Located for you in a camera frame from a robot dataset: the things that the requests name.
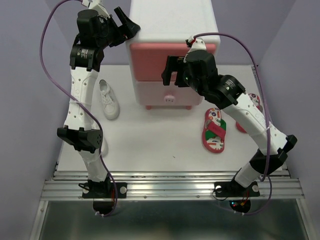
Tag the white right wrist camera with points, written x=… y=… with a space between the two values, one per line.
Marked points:
x=195 y=44

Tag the white sneaker far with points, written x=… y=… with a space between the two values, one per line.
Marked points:
x=109 y=102

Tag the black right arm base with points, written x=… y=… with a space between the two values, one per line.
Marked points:
x=232 y=189

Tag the white sneaker near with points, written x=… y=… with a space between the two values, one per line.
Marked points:
x=104 y=147

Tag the white shoe cabinet frame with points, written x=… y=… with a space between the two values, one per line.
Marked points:
x=170 y=21

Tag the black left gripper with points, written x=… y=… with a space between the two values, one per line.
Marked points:
x=129 y=31

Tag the red patterned sandal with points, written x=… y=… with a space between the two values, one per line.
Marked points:
x=214 y=131
x=257 y=102

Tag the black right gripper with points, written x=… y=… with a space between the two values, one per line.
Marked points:
x=172 y=65

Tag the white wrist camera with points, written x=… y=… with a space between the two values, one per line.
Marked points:
x=195 y=44
x=96 y=5

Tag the white sneaker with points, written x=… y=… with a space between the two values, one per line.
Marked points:
x=109 y=102
x=104 y=147

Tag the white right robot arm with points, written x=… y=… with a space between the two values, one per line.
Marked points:
x=273 y=145

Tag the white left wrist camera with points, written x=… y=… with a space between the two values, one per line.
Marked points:
x=96 y=5

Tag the aluminium mounting rail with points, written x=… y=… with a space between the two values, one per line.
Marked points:
x=168 y=185

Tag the light pink lower drawer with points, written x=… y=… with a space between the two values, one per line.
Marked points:
x=154 y=93

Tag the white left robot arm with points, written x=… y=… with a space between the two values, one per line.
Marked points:
x=78 y=130

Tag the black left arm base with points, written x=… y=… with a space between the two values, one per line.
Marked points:
x=103 y=190

